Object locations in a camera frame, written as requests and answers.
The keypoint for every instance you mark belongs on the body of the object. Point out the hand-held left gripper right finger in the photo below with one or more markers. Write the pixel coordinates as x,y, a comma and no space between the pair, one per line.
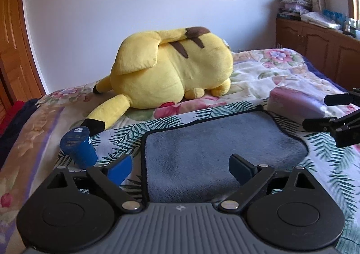
238,169

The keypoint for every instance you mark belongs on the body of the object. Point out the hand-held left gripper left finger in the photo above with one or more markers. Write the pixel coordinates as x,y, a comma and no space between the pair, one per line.
121,169

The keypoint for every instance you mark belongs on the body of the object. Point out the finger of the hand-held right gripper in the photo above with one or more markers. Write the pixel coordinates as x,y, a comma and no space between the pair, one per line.
341,98
317,124

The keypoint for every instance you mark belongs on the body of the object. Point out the grey towel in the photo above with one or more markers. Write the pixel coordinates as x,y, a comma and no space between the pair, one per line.
202,152

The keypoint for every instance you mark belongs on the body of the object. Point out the leaf print sheet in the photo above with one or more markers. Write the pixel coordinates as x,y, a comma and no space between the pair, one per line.
329,169

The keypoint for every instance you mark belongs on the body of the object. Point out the blue cylindrical container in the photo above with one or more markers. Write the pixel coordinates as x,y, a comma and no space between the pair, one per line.
80,147

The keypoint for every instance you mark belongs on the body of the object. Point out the wooden cabinet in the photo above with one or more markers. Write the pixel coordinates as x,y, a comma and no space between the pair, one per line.
317,46

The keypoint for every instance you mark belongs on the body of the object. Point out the white plastic bag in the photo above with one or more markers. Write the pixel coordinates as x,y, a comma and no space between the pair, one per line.
319,19

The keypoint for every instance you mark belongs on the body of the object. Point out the blue packet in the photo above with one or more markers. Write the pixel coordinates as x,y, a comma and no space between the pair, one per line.
333,15

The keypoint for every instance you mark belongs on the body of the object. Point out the stack of books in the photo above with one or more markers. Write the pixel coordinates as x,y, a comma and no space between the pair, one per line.
288,16

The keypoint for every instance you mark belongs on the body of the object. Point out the stack of folded cloths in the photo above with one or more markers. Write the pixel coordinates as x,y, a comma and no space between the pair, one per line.
294,3

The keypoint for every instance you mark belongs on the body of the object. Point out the dark blue cloth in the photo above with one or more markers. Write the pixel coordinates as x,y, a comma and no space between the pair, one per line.
19,133

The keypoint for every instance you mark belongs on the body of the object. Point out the yellow plush toy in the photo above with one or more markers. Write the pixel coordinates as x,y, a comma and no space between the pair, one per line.
180,68

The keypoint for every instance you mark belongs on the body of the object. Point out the red cloth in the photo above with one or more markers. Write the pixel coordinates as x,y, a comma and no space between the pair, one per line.
11,116

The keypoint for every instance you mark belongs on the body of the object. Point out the wooden door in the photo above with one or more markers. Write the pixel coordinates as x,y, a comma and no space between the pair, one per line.
14,46

